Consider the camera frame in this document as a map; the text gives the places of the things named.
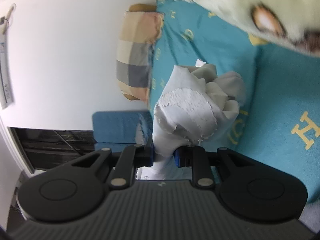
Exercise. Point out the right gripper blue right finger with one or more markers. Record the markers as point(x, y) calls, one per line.
point(179, 157)

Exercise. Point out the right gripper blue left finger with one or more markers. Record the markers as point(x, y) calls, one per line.
point(149, 152)

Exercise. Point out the white shirt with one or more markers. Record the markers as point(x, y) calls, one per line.
point(196, 105)

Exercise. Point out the blue covered chair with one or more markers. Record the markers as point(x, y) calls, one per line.
point(117, 130)

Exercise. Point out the black tv cabinet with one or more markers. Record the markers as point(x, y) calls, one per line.
point(43, 149)

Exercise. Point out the teal smiley bed sheet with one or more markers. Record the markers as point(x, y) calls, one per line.
point(277, 89)

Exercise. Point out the plaid checkered pillow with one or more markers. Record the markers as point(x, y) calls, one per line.
point(138, 35)

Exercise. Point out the brown wooden headboard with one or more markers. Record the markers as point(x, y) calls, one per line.
point(142, 8)

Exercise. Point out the light green fleece blanket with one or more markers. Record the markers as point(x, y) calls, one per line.
point(293, 24)

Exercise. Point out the grey wall hanger strip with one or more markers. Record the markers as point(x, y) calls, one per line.
point(6, 93)

